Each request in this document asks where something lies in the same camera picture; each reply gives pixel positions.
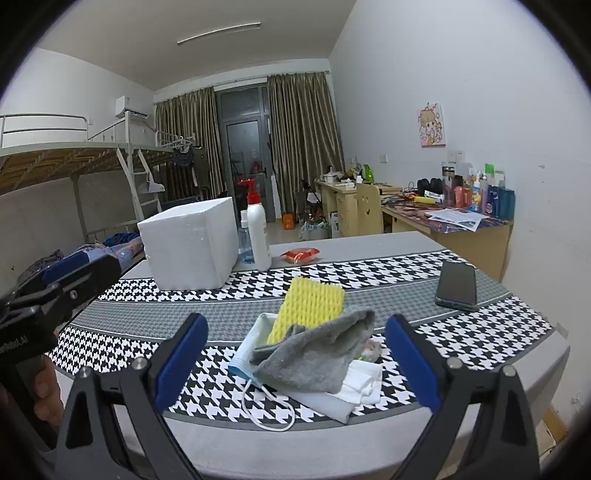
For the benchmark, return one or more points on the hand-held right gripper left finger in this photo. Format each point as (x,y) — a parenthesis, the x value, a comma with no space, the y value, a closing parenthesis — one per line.
(182,360)

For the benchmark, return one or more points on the orange bag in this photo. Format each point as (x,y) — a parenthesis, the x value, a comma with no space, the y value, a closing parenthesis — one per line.
(289,222)

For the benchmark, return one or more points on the blue patterned bedding bundle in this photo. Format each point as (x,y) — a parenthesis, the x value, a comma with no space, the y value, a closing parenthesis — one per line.
(115,244)

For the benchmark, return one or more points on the brown curtain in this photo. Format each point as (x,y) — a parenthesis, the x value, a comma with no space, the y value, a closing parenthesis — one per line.
(189,120)
(304,138)

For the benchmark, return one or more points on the glass balcony door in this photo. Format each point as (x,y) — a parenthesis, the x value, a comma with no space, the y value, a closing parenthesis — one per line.
(242,138)

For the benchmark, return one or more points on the white air conditioner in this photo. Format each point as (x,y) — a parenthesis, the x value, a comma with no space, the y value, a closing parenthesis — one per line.
(133,107)

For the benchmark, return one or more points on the person's left hand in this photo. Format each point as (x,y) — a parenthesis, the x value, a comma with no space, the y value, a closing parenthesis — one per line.
(48,392)

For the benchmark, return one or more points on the white foam box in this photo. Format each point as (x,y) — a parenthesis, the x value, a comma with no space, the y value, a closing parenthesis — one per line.
(184,249)

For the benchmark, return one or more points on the dark smartphone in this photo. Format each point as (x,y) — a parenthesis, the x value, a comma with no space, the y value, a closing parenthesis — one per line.
(457,284)

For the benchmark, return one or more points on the white lotion pump bottle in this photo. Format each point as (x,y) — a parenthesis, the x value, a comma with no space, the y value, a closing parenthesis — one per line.
(258,230)

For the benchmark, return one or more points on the houndstooth patterned tablecloth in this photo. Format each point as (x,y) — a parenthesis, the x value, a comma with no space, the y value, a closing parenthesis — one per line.
(461,332)

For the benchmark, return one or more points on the white metal ladder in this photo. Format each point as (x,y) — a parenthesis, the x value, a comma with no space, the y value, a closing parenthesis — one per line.
(138,184)

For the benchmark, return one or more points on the row of toiletry bottles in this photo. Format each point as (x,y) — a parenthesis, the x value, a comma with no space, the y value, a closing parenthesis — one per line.
(480,194)

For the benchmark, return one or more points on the grey cloth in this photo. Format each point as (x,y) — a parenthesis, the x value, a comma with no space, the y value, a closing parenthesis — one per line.
(314,355)

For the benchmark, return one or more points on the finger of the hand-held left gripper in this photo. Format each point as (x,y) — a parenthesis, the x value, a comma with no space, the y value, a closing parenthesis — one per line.
(64,270)
(99,277)

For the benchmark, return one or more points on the filled bag on floor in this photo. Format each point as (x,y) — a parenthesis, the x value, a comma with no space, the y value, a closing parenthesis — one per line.
(315,230)

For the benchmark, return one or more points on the ceiling light tube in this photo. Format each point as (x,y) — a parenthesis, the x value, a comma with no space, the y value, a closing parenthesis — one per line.
(219,33)

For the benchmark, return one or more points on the white printed papers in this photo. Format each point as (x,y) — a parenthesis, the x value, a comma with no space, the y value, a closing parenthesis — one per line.
(455,219)

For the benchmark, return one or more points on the dark hanging clothes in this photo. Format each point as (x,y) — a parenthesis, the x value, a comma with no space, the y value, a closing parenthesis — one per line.
(184,159)

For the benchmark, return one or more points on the plain wooden desk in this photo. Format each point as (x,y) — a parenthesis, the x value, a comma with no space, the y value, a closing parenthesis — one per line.
(341,207)

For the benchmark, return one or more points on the wooden desk with patterned cover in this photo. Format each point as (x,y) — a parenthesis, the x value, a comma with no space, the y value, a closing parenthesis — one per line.
(475,244)

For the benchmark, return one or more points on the white hanging bag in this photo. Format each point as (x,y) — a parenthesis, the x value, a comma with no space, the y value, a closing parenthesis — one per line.
(156,185)

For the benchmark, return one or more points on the cartoon wall poster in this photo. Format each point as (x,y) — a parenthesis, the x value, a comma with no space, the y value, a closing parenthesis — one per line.
(431,125)

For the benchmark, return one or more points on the wooden chair with smiley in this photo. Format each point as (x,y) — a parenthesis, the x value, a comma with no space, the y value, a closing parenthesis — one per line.
(369,212)

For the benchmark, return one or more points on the white metal bunk bed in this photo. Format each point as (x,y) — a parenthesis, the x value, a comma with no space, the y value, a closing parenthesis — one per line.
(55,157)

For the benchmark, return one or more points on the small clear spray bottle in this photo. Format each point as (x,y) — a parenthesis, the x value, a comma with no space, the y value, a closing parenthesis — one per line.
(244,244)

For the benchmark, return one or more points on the yellow foam fruit net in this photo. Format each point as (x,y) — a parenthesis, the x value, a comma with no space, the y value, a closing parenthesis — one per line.
(309,304)

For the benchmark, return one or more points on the blue face mask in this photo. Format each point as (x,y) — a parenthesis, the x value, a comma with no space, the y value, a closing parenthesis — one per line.
(244,355)

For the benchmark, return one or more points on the green bottle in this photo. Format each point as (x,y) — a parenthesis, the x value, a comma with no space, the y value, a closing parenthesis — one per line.
(368,174)

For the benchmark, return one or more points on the red snack packet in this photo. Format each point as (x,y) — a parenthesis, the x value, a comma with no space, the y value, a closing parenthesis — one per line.
(300,255)

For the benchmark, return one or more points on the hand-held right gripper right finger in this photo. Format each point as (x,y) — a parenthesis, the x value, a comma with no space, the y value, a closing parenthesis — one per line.
(411,364)

